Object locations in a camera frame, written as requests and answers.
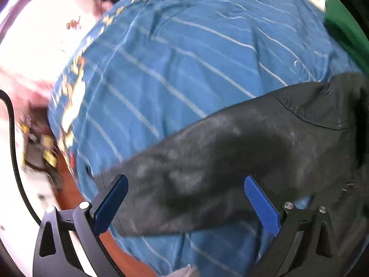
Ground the black leather jacket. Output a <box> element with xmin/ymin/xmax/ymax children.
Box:
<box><xmin>94</xmin><ymin>73</ymin><xmax>368</xmax><ymax>274</ymax></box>

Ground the blue striped bed sheet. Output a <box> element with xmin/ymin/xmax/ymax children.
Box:
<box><xmin>49</xmin><ymin>0</ymin><xmax>364</xmax><ymax>276</ymax></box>

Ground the green varsity jacket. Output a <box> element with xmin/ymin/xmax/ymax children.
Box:
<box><xmin>324</xmin><ymin>0</ymin><xmax>368</xmax><ymax>76</ymax></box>

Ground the black cable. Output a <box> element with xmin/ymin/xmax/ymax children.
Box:
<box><xmin>0</xmin><ymin>89</ymin><xmax>42</xmax><ymax>226</ymax></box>

